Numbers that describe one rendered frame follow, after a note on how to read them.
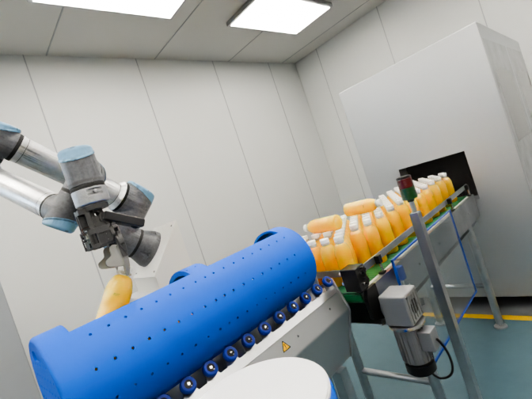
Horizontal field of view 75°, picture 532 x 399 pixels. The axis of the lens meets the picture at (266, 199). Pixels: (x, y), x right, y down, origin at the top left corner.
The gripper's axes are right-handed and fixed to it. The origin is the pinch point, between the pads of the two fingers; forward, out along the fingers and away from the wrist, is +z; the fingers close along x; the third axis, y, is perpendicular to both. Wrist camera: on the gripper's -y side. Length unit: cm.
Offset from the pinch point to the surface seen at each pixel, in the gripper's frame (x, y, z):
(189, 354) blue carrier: 13.5, -3.2, 25.6
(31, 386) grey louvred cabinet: -143, 16, 50
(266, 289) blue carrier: 14.2, -34.3, 21.7
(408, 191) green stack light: 37, -104, 11
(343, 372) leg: 9, -62, 69
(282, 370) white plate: 46, -5, 27
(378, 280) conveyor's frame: 23, -84, 41
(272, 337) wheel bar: 11, -33, 38
